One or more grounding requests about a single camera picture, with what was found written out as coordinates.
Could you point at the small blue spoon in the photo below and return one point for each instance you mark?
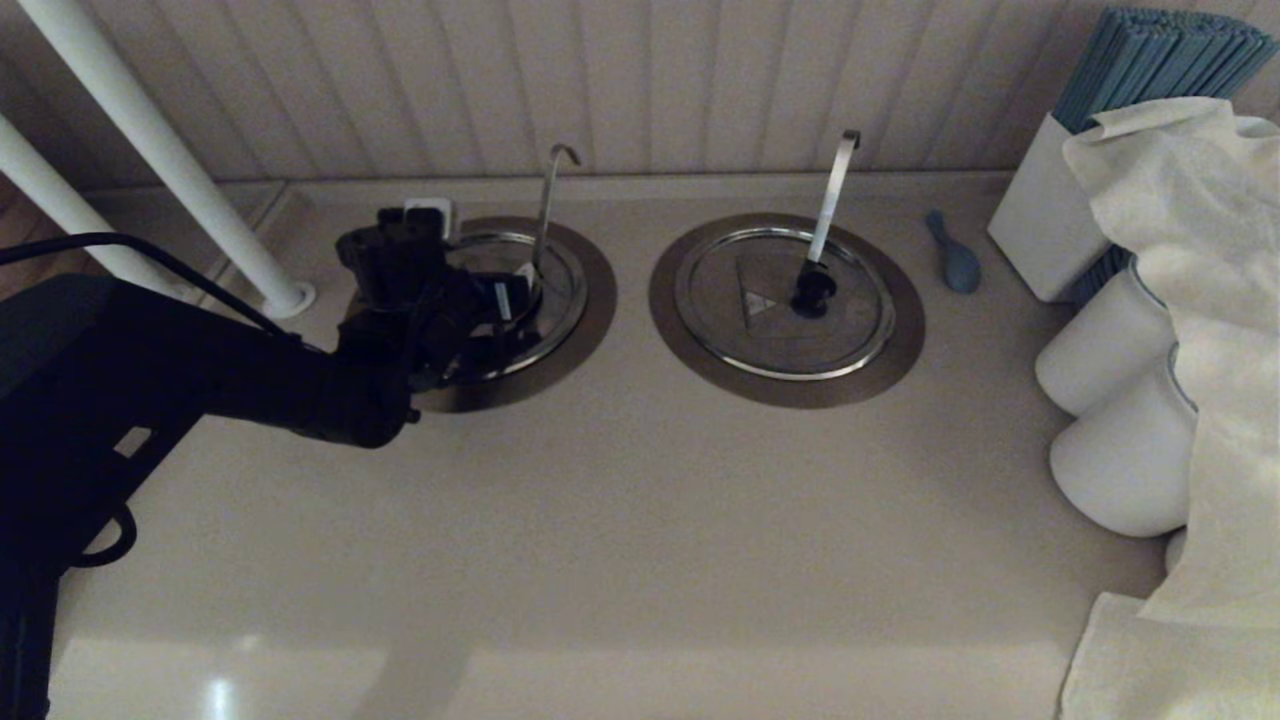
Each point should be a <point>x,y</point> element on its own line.
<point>960,268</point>

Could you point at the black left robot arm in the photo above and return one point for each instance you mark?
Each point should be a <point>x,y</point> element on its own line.
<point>250,390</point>

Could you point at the white ceramic jar lower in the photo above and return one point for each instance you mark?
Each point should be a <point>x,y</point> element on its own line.
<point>1120,470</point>

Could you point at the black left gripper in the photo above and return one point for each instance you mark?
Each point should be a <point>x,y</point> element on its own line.
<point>450,330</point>

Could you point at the white round pole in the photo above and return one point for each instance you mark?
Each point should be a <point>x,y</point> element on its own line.
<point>158,140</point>
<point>50,190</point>

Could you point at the white ceramic jar upper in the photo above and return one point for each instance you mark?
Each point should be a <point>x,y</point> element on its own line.
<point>1100,350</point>

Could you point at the blue stick bundle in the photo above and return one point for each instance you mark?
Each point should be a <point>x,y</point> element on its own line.
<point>1150,60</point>

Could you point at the white ceramic jar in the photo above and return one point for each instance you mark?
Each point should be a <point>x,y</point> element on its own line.
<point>1100,350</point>
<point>1120,470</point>

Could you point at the white woven cloth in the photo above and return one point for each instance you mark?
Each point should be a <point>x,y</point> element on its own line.
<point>1150,670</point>
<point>1220,300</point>

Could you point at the steel hinged pot lid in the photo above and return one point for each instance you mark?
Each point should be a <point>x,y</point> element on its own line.
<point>850,330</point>
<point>560,300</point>

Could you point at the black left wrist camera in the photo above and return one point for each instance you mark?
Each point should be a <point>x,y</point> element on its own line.
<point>390,255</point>

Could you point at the white holder box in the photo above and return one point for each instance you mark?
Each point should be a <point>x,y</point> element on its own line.
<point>1040,220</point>

